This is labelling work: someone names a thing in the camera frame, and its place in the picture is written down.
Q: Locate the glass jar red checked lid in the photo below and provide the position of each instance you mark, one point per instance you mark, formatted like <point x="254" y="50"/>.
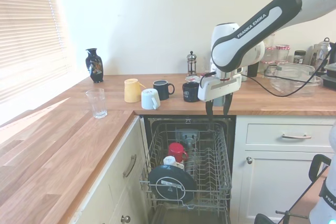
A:
<point x="282" y="53"/>
<point x="270" y="54"/>
<point x="263" y="67"/>

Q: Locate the silver metal coffee pot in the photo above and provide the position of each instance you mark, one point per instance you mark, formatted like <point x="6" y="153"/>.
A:
<point x="321" y="51"/>

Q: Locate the black plastic food tray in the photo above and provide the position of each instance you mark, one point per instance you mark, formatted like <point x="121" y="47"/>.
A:
<point x="329" y="81"/>
<point x="331" y="68"/>

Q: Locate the red white sachet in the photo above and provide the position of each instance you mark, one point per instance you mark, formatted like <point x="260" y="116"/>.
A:
<point x="193" y="78"/>

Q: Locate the stainless steel dishwasher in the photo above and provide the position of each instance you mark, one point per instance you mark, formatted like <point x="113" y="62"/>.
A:
<point x="168" y="119"/>

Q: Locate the short ribbed drinking glass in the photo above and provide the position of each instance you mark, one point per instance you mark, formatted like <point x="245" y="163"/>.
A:
<point x="96" y="103"/>

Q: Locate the dark blue painted vase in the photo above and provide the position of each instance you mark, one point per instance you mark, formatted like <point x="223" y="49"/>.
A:
<point x="94" y="64"/>

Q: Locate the white kitchen cabinet unit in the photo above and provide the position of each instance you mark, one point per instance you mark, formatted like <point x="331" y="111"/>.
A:
<point x="275" y="182"/>
<point x="113" y="182"/>

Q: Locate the dark blue mug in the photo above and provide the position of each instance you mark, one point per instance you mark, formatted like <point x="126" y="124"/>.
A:
<point x="161" y="90"/>

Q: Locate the black mug with print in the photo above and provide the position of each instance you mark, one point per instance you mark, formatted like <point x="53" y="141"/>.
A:
<point x="190" y="93"/>

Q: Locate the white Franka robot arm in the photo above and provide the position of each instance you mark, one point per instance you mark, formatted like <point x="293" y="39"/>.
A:
<point x="228" y="51"/>

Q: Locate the white venetian window blind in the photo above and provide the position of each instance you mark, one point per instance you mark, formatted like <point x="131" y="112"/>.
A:
<point x="26" y="37"/>

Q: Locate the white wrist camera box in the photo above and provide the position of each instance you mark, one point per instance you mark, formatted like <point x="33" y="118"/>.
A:
<point x="242" y="75"/>

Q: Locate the glass French press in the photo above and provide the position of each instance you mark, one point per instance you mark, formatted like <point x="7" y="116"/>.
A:
<point x="191" y="64"/>

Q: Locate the clear plastic food container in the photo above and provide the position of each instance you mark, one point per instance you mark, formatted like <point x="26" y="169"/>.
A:
<point x="296" y="85"/>

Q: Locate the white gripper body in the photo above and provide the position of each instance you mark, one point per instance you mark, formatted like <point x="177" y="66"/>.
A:
<point x="220" y="87"/>

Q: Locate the round metal cabinet knob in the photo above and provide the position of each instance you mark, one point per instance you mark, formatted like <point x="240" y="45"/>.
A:
<point x="249" y="160"/>
<point x="125" y="219"/>

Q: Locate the dark grey plate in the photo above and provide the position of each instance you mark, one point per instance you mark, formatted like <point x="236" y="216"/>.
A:
<point x="170" y="182"/>

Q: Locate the clear container lid grey rim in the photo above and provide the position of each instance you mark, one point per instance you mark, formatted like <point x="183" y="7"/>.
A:
<point x="288" y="68"/>

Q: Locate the yellow mug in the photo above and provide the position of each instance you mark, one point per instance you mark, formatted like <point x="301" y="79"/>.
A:
<point x="131" y="90"/>

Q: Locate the red mug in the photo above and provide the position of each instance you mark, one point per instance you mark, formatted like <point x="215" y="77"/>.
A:
<point x="176" y="151"/>

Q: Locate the white floral pattern mug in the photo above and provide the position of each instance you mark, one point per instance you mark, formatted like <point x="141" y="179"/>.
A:
<point x="170" y="161"/>

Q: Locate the plain white mug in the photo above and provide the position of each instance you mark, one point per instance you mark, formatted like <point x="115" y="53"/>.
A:
<point x="148" y="99"/>

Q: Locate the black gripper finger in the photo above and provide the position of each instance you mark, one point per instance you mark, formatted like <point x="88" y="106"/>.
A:
<point x="209" y="107"/>
<point x="228" y="103"/>

